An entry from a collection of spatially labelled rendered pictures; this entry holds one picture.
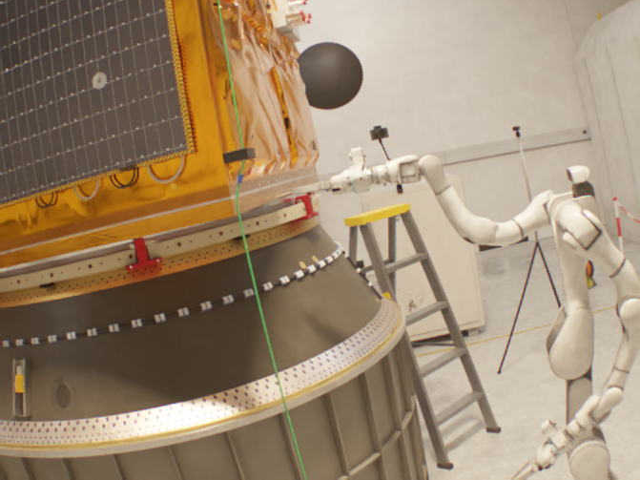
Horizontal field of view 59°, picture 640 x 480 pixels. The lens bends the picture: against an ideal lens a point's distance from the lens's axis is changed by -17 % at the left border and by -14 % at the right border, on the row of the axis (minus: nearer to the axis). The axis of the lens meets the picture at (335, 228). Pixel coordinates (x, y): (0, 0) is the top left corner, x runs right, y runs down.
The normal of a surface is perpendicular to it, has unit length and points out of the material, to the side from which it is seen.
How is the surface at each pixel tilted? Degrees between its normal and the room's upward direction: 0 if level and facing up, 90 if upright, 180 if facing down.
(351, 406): 90
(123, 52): 90
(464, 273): 90
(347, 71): 90
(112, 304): 62
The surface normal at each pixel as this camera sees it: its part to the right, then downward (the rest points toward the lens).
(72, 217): -0.06, 0.28
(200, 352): 0.31, -0.46
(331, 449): 0.69, -0.07
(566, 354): -0.29, 0.13
